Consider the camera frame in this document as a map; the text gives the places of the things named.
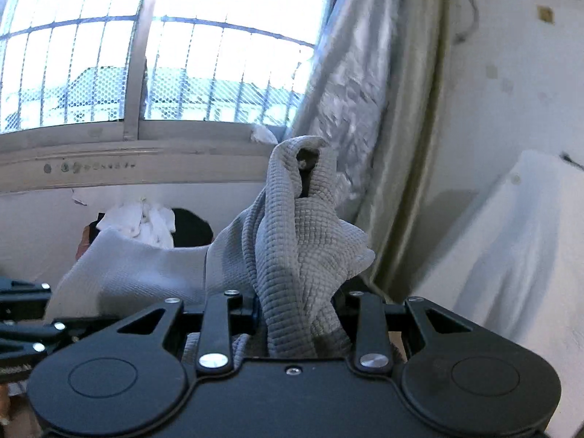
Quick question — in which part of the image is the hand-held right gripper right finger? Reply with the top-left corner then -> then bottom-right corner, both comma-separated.
332,289 -> 474,375

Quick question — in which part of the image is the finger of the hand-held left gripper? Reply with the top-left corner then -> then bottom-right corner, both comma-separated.
0,276 -> 52,321
0,317 -> 94,356

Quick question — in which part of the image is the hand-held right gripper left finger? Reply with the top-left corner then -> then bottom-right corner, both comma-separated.
115,288 -> 263,375

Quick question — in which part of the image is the grey waffle knit garment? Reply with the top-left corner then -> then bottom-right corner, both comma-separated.
45,135 -> 377,359

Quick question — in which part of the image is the black rounded object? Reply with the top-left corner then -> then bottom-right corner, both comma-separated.
170,207 -> 215,249

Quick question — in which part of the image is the white crumpled cloth pile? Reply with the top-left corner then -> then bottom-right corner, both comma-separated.
97,200 -> 177,251

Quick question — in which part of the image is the white cloth covered furniture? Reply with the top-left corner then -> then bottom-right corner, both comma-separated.
408,147 -> 584,377

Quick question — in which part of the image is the small white rag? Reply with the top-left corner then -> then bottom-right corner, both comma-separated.
249,124 -> 279,145

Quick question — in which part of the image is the silver grey curtain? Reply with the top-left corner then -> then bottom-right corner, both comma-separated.
285,0 -> 454,304

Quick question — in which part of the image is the barred window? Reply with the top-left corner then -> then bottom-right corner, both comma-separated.
0,0 -> 341,143

